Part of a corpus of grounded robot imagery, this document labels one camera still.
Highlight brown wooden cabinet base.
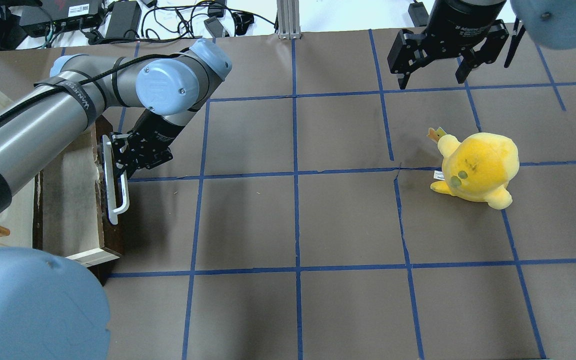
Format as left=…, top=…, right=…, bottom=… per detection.
left=32, top=170, right=114, bottom=287

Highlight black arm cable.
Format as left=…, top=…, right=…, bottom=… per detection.
left=0, top=52, right=189, bottom=148

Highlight white drawer handle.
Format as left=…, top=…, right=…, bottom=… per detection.
left=100, top=134, right=130, bottom=226

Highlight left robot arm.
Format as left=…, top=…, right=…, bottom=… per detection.
left=0, top=38, right=233, bottom=360

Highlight aluminium frame post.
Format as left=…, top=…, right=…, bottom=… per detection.
left=276, top=0, right=302, bottom=40

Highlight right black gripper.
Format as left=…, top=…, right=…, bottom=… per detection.
left=387, top=0, right=509, bottom=90

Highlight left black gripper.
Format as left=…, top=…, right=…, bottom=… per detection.
left=110, top=108, right=199, bottom=179

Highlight black power adapters and cables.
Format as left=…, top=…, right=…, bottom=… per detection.
left=0, top=0, right=276, bottom=51

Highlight yellow plush dinosaur toy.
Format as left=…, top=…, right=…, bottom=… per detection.
left=427, top=127, right=521, bottom=210

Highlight dark brown wooden drawer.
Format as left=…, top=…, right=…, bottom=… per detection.
left=42, top=116, right=124, bottom=267

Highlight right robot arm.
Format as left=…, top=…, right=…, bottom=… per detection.
left=387, top=0, right=576, bottom=90

